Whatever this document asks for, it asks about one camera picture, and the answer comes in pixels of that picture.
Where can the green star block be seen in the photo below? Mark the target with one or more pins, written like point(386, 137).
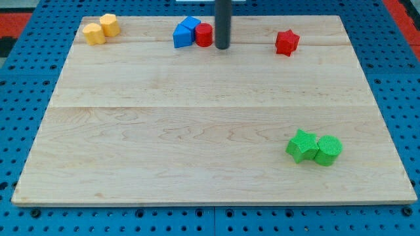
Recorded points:
point(302, 146)

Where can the red star block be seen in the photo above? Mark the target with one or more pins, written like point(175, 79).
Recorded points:
point(286, 42)

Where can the light wooden board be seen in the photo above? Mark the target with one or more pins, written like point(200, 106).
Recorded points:
point(136, 122)

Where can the blue triangular block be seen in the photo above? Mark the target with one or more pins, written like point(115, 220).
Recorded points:
point(182, 36)

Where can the red cylinder block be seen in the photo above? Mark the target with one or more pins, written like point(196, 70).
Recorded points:
point(204, 35)

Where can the blue cube block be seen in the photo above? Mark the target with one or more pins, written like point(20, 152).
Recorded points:
point(191, 23)

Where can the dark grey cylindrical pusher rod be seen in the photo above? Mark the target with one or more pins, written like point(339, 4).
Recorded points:
point(223, 14)

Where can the green cylinder block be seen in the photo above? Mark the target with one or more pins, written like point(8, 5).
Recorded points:
point(330, 147)

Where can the yellow hexagon block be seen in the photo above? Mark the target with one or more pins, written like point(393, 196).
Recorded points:
point(110, 25)

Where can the yellow heart block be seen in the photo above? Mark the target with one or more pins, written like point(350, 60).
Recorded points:
point(94, 34)

